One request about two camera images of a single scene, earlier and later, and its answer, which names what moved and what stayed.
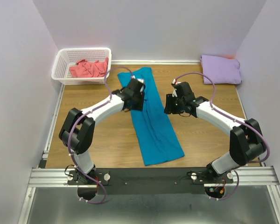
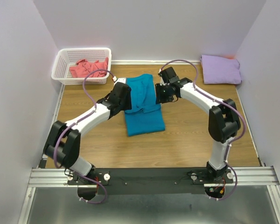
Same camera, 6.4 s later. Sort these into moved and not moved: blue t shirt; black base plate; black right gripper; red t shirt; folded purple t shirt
Moved: blue t shirt; black right gripper
Not moved: black base plate; red t shirt; folded purple t shirt
